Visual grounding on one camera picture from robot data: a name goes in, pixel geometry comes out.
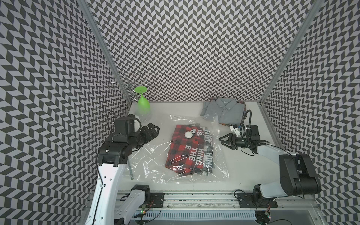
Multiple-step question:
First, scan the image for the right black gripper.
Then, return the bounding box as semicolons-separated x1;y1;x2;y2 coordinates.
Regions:
218;133;250;150

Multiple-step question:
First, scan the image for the dark grey garment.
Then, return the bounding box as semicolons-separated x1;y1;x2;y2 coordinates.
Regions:
200;97;246;126

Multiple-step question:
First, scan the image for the clear plastic vacuum bag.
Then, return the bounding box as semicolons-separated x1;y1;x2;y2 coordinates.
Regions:
124;113;229;184

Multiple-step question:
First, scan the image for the plaid flannel shirt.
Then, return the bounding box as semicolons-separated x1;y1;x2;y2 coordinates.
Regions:
219;98;246;125

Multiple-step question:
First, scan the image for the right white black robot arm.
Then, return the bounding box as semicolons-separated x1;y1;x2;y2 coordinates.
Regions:
219;125;322;202

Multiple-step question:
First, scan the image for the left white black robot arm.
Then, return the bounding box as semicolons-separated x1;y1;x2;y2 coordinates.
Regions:
84;119;160;225

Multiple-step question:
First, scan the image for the white vacuum bag valve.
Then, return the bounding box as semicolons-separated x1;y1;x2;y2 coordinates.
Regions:
184;131;193;139

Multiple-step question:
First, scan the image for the red black printed shirt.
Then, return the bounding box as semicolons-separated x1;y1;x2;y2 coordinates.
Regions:
165;123;214;176

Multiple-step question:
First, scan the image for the green plastic wine glass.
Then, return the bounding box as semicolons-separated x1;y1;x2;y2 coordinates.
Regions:
134;86;151;114

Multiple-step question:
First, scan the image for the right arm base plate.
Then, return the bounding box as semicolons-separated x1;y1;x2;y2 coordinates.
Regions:
236;192;278;209

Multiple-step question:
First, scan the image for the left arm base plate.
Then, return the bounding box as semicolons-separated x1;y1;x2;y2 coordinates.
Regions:
146;192;165;209

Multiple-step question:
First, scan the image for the aluminium front rail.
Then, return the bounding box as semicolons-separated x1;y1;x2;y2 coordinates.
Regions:
162;191;320;211

